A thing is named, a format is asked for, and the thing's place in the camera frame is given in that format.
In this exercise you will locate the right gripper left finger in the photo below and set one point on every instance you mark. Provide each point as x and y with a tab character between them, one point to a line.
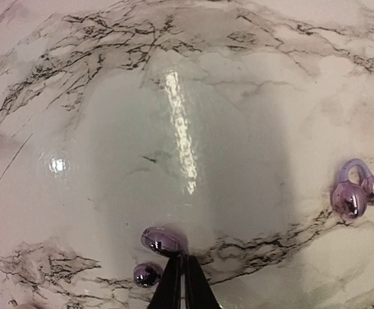
168	292

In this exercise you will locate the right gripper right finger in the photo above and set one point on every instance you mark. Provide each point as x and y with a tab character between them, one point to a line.
198	293

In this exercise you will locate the purple clip earbud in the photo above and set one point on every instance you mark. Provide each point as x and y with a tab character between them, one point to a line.
165	242
350	200

